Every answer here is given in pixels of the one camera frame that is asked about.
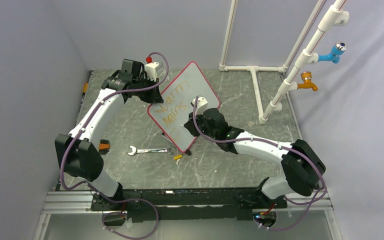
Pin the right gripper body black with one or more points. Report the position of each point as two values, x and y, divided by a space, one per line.
202 126

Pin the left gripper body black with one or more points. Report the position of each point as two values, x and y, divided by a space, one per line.
144 83

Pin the whiteboard with red rim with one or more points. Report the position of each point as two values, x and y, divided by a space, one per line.
171 115

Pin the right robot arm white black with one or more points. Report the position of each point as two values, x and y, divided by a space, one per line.
301 168

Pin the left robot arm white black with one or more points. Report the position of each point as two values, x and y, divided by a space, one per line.
78 151

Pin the silver combination wrench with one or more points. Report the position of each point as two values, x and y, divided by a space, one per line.
134 150

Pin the black orange eraser block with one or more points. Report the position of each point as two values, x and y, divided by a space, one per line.
104 146

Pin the orange tap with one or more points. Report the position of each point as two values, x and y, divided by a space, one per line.
306 77

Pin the blue tap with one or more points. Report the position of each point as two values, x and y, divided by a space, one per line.
334 56

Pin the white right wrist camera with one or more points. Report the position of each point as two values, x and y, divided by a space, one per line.
200 105

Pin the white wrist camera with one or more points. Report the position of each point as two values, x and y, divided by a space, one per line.
152 68
200 105

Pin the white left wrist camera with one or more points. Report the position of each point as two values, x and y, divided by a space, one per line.
152 68

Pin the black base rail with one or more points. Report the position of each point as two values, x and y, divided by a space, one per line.
238 203

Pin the white pvc pipe frame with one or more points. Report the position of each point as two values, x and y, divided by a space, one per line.
297 59

